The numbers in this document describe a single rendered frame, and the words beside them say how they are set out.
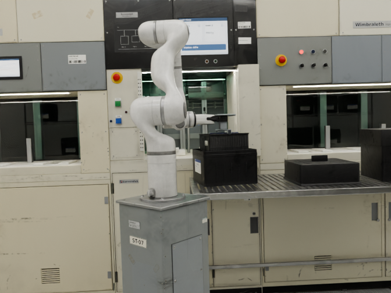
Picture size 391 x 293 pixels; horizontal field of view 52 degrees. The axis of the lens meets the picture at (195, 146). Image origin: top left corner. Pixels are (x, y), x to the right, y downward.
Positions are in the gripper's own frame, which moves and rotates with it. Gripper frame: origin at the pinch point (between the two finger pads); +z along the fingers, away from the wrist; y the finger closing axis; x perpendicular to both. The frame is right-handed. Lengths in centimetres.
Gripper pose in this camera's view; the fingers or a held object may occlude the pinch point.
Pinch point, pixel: (222, 118)
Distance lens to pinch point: 209.1
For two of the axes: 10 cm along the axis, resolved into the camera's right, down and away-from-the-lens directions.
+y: 2.1, 0.3, -9.8
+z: 9.8, -0.4, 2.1
